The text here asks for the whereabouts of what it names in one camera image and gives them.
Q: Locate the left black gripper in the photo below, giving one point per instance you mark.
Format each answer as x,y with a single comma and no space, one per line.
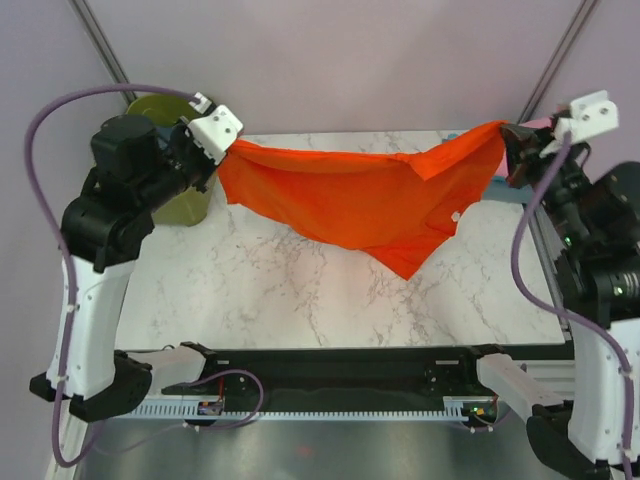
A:
183,135

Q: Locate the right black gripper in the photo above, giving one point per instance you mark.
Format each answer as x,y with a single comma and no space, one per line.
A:
530,142

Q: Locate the orange t shirt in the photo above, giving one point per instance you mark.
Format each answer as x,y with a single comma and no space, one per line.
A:
398,208

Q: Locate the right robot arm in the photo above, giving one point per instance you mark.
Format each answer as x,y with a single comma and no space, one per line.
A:
595,432

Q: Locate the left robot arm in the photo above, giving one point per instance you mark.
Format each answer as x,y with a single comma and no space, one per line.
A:
138,168

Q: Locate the olive green plastic basket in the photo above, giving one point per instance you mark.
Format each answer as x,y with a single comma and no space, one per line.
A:
190,207

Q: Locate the pink folded t shirt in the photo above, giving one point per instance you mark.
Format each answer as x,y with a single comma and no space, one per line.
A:
523,144

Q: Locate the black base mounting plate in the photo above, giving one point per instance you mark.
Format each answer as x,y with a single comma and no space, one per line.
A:
341,378

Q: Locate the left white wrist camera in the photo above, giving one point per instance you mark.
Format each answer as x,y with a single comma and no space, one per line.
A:
216,128

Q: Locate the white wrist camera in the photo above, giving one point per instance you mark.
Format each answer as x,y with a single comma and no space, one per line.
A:
216,128
584,118

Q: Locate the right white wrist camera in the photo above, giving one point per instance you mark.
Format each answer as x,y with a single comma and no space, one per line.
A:
584,118

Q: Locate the light blue cable duct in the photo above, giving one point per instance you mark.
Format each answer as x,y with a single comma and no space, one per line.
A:
213,408

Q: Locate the aluminium rail frame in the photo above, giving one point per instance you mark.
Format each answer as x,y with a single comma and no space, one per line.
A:
490,445

